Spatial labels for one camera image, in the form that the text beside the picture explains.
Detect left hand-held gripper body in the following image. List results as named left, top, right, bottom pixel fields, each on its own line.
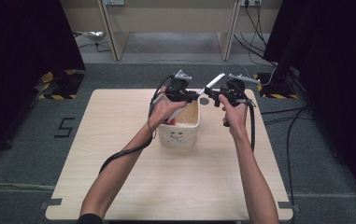
left=165, top=69, right=193, bottom=104

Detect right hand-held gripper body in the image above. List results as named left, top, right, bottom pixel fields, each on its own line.
left=219, top=73, right=262, bottom=108

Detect white paper-wrapped straw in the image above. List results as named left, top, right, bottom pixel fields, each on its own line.
left=165, top=72, right=226, bottom=123

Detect white plastic bin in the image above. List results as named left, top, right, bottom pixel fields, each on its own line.
left=157, top=99, right=202, bottom=149

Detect person's left hand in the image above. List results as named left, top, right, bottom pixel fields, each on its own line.
left=147, top=86, right=189, bottom=133

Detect person's right hand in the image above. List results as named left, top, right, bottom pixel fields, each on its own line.
left=218, top=93, right=249, bottom=142

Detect hazard-striped stand base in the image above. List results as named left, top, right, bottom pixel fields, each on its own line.
left=37, top=69, right=86, bottom=101
left=252, top=72, right=300, bottom=100

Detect light wooden desk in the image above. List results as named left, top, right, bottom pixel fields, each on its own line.
left=59, top=0, right=284, bottom=62

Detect crumpled silver foil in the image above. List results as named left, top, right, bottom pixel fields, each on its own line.
left=82, top=30, right=106, bottom=42

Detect black curtain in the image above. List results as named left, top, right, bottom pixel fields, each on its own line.
left=262, top=0, right=356, bottom=213
left=0, top=0, right=87, bottom=167

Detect grey tape piece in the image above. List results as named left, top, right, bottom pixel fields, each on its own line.
left=40, top=197, right=64, bottom=210
left=277, top=201, right=301, bottom=213

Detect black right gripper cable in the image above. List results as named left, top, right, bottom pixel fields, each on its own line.
left=244, top=98, right=258, bottom=153

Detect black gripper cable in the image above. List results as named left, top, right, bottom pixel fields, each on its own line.
left=244, top=98, right=258, bottom=153
left=98, top=74, right=176, bottom=175

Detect black hanging cables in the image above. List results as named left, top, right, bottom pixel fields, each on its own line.
left=232, top=3, right=278, bottom=68

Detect black floor cable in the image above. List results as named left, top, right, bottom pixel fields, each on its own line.
left=260, top=105, right=315, bottom=218

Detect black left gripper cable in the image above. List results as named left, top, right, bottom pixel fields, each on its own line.
left=98, top=74, right=176, bottom=175

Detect wall power socket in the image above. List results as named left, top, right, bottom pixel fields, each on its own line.
left=240, top=0, right=263, bottom=7
left=103, top=0, right=126, bottom=7

